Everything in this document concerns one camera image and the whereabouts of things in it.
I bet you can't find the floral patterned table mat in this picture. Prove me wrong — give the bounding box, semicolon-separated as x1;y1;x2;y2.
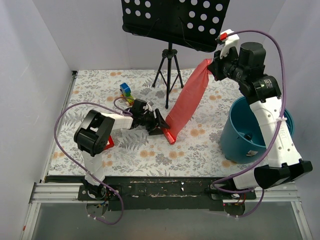
47;70;246;177

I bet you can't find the red white grid box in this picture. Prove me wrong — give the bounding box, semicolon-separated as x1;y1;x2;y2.
103;136;115;151

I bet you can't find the red plastic trash bag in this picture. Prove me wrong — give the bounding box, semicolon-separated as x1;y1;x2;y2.
165;59;212;139

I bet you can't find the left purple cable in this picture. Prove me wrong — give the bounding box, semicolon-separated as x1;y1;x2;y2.
54;96;133;225

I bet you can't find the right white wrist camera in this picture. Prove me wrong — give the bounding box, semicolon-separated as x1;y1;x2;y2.
216;29;240;59

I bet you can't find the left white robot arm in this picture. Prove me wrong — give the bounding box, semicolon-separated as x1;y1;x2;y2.
73;99;170;200

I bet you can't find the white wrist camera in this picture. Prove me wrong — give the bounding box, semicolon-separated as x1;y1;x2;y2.
144;101;154;112
216;29;240;59

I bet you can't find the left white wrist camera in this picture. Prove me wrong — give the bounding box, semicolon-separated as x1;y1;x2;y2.
144;101;154;112

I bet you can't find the red trash bag roll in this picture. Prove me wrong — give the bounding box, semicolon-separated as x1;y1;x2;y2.
162;128;176;145

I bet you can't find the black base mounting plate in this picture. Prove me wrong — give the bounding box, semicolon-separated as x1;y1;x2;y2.
77;176;257;212

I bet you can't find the black perforated music stand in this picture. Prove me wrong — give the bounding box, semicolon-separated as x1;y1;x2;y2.
121;0;230;95

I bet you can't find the teal plastic trash bin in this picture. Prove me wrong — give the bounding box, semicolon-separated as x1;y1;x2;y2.
220;97;302;168

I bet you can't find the aluminium frame rail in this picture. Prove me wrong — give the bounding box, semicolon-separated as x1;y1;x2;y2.
30;183;301;203

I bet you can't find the colourful toy brick car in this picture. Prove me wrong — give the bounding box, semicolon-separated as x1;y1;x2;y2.
119;82;135;107

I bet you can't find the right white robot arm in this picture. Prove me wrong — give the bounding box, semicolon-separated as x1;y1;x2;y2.
207;42;313;199

